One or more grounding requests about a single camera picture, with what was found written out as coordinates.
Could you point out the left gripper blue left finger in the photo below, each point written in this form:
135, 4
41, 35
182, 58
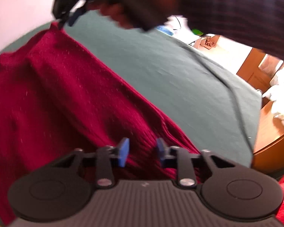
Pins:
122, 151

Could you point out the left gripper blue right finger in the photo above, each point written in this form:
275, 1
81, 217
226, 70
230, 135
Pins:
166, 159

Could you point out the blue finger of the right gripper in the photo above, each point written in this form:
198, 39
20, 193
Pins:
61, 23
75, 15

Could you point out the dark red knit sweater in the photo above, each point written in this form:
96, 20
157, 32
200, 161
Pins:
56, 96

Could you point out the forearm in striped dark sleeve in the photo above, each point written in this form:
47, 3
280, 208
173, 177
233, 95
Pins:
255, 23

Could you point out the person right hand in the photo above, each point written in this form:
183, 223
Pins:
132, 2

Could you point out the green table cloth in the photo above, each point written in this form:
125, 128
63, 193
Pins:
214, 108

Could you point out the blue glasses case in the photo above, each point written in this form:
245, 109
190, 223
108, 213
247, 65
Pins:
165, 30

